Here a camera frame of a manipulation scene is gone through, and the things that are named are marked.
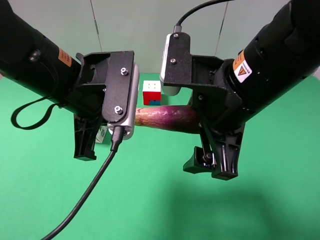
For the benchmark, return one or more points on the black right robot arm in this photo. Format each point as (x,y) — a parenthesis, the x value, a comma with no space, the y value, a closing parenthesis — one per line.
(282,54)

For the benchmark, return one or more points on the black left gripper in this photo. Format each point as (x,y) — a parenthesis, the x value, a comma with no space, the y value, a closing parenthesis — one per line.
(96,88)

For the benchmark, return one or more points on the white milk carton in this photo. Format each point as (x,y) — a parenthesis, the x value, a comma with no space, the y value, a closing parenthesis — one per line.
(101,134)

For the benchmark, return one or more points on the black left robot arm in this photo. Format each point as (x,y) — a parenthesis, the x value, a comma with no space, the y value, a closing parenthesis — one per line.
(29,58)

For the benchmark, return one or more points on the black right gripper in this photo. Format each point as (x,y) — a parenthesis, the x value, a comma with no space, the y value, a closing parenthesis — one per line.
(213,98)

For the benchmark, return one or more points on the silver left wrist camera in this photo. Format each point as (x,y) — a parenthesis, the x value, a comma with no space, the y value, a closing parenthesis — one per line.
(129,121)

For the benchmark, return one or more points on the colourful puzzle cube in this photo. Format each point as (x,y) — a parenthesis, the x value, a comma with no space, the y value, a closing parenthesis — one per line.
(151,92)

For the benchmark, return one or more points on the purple eggplant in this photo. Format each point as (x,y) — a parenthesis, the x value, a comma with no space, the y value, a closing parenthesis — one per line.
(174,118)

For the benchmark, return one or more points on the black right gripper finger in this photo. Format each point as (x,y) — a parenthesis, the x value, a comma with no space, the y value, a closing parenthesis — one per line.
(228,146)
(200,162)

